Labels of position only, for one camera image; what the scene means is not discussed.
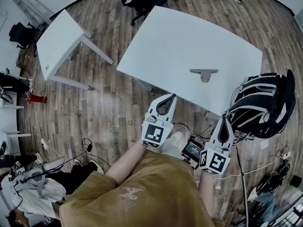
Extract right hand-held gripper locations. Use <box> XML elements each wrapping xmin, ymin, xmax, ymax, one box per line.
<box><xmin>199</xmin><ymin>116</ymin><xmax>236</xmax><ymax>175</ymax></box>

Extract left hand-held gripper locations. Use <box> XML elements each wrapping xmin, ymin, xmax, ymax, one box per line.
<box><xmin>141</xmin><ymin>94</ymin><xmax>178</xmax><ymax>148</ymax></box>

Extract person's left forearm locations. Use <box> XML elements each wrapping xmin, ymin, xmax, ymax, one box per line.
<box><xmin>105</xmin><ymin>140</ymin><xmax>164</xmax><ymax>186</ymax></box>

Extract person's right forearm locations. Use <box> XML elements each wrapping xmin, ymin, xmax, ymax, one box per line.
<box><xmin>198</xmin><ymin>171</ymin><xmax>220</xmax><ymax>219</ymax></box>

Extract person's white shoe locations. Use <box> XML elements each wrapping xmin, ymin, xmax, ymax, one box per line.
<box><xmin>169</xmin><ymin>131</ymin><xmax>184</xmax><ymax>148</ymax></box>

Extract small black screen device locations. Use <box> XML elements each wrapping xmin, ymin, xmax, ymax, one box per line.
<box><xmin>180</xmin><ymin>137</ymin><xmax>202</xmax><ymax>165</ymax></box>

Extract person's light grey trousers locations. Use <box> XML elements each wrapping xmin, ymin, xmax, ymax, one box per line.
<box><xmin>160</xmin><ymin>137</ymin><xmax>190</xmax><ymax>162</ymax></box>

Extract person's mustard shirt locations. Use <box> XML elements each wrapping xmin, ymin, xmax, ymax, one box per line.
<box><xmin>59</xmin><ymin>150</ymin><xmax>225</xmax><ymax>227</ymax></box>

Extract white metal rack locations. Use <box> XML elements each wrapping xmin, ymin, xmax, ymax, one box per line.
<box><xmin>274</xmin><ymin>201</ymin><xmax>303</xmax><ymax>227</ymax></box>

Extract small white side table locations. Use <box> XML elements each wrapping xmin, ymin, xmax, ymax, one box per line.
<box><xmin>36</xmin><ymin>9</ymin><xmax>115</xmax><ymax>91</ymax></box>

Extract red fire extinguisher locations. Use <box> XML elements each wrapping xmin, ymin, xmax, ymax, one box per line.
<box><xmin>27</xmin><ymin>94</ymin><xmax>48</xmax><ymax>104</ymax></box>

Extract grey metal ladder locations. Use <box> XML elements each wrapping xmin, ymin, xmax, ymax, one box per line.
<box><xmin>8</xmin><ymin>0</ymin><xmax>53</xmax><ymax>29</ymax></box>

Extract black cable bundle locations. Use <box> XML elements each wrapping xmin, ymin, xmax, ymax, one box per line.
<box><xmin>257</xmin><ymin>162</ymin><xmax>291</xmax><ymax>194</ymax></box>

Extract black power adapter cable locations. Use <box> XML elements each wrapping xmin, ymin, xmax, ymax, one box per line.
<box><xmin>81</xmin><ymin>138</ymin><xmax>112</xmax><ymax>167</ymax></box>

